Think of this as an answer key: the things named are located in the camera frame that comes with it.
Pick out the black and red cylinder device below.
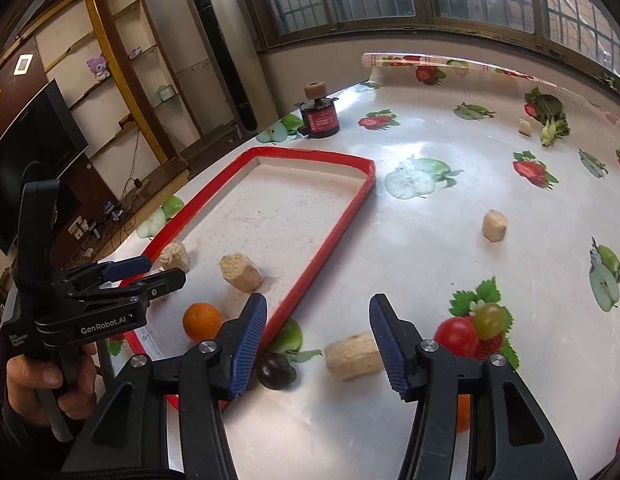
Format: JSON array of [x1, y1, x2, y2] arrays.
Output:
[[296, 97, 341, 139]]

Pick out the person's left hand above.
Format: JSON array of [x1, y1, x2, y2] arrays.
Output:
[[5, 347, 98, 428]]

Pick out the black television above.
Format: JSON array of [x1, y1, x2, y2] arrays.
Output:
[[0, 78, 90, 256]]

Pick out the fruit-print tablecloth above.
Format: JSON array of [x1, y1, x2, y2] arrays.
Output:
[[97, 51, 620, 480]]

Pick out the dark plum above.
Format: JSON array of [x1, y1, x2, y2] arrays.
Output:
[[256, 351, 297, 391]]

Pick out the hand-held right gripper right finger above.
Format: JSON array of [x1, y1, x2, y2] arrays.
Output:
[[368, 293, 578, 480]]

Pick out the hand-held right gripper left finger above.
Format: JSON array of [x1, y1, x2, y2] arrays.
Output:
[[62, 292, 268, 480]]

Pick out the red tomato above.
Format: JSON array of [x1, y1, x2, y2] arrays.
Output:
[[433, 316, 480, 359]]

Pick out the tower air conditioner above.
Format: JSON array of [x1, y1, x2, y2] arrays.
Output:
[[181, 0, 266, 137]]

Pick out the green tomato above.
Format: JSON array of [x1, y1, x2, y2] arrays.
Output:
[[472, 302, 508, 338]]

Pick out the red rimmed tray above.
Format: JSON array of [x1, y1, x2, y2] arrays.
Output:
[[106, 146, 377, 411]]

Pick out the orange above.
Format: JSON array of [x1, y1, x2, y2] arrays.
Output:
[[182, 302, 224, 343], [455, 394, 472, 433]]

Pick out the green leafy vegetable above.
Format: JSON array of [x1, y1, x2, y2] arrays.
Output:
[[532, 92, 571, 148]]

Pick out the wooden shelf unit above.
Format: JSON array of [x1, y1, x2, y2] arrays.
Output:
[[35, 0, 191, 181]]

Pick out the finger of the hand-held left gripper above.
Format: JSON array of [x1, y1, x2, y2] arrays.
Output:
[[70, 267, 187, 307], [55, 256, 152, 286]]

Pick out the purple plush toy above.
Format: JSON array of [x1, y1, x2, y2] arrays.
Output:
[[86, 53, 111, 82]]

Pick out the beige foam cylinder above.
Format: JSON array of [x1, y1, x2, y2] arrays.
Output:
[[324, 331, 386, 382]]

